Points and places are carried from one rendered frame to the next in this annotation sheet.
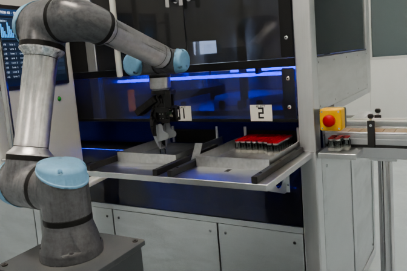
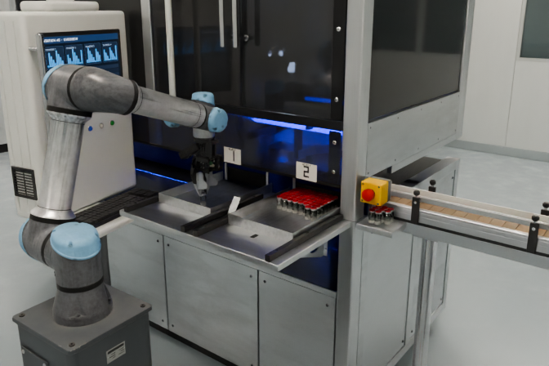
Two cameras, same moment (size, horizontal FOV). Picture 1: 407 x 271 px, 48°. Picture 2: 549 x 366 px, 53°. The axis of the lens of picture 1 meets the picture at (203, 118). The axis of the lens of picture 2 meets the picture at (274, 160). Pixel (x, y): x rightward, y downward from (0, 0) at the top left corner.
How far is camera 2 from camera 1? 0.47 m
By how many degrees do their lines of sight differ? 10
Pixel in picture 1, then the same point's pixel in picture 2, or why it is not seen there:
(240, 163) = (267, 230)
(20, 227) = not seen: hidden behind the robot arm
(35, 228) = not seen: hidden behind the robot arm
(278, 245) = (312, 304)
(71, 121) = (125, 145)
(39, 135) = (60, 198)
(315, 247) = (345, 314)
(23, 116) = (46, 180)
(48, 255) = (57, 314)
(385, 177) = (426, 255)
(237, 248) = (274, 298)
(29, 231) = not seen: hidden behind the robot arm
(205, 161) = (236, 221)
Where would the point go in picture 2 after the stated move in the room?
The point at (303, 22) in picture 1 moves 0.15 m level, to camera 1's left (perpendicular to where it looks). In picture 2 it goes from (354, 87) to (305, 87)
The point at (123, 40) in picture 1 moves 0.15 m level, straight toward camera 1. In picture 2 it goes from (148, 110) to (137, 122)
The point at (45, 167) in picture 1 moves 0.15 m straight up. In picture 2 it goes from (57, 237) to (51, 180)
